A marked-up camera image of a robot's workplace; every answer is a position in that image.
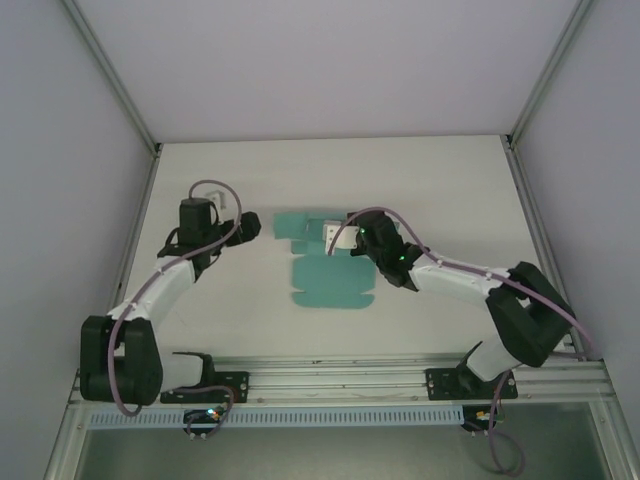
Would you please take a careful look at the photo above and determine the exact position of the aluminium mounting rail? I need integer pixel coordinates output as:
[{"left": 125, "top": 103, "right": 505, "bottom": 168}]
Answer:
[{"left": 69, "top": 353, "right": 617, "bottom": 407}]

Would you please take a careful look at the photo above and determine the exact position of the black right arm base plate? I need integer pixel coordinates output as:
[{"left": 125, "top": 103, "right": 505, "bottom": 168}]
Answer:
[{"left": 424, "top": 367, "right": 519, "bottom": 402}]

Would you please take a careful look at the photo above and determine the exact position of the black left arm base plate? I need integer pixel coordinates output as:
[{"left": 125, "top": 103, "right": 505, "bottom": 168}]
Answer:
[{"left": 159, "top": 370, "right": 251, "bottom": 405}]

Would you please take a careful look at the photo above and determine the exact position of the aluminium frame post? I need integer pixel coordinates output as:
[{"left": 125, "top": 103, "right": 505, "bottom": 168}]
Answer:
[
  {"left": 504, "top": 0, "right": 600, "bottom": 150},
  {"left": 60, "top": 0, "right": 164, "bottom": 157}
]

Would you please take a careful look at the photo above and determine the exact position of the teal paper box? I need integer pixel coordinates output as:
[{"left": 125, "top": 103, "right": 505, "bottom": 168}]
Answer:
[{"left": 272, "top": 210, "right": 377, "bottom": 311}]

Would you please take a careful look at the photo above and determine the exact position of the light blue slotted cable duct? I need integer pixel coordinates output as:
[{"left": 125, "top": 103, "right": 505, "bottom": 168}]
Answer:
[{"left": 88, "top": 405, "right": 464, "bottom": 430}]

